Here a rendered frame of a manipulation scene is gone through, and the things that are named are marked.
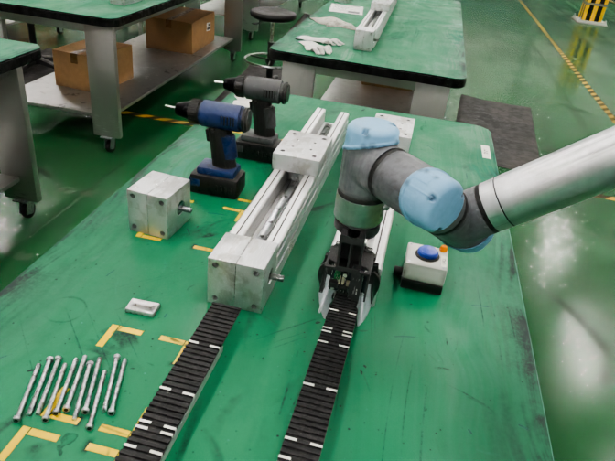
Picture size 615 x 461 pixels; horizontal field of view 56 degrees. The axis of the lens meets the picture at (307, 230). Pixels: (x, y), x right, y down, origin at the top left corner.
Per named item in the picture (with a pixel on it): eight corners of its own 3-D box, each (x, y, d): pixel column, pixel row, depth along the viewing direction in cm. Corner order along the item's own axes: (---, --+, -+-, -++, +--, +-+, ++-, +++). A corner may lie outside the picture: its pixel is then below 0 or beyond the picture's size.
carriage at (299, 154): (316, 187, 132) (319, 161, 129) (270, 179, 134) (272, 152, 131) (329, 162, 146) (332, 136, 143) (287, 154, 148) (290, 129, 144)
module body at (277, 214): (275, 284, 108) (278, 247, 104) (224, 273, 110) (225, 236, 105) (345, 139, 176) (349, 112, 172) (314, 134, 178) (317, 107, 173)
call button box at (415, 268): (440, 296, 111) (447, 269, 107) (391, 285, 112) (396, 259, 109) (441, 273, 117) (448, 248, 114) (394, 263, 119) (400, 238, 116)
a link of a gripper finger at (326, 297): (303, 327, 96) (321, 287, 91) (311, 306, 101) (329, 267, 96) (320, 335, 96) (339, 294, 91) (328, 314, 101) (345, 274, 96)
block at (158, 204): (178, 242, 117) (178, 201, 113) (129, 230, 120) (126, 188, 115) (200, 220, 126) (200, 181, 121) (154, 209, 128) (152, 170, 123)
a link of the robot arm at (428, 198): (487, 202, 77) (429, 170, 84) (450, 170, 69) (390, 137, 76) (453, 251, 78) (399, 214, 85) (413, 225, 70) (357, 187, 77)
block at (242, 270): (274, 316, 100) (277, 273, 95) (207, 301, 102) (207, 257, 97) (286, 287, 108) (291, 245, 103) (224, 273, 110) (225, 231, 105)
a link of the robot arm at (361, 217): (341, 178, 89) (393, 188, 88) (338, 205, 91) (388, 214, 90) (332, 199, 83) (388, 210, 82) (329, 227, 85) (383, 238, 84)
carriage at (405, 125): (406, 162, 151) (411, 138, 148) (365, 155, 153) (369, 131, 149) (410, 141, 165) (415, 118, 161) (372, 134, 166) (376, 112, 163)
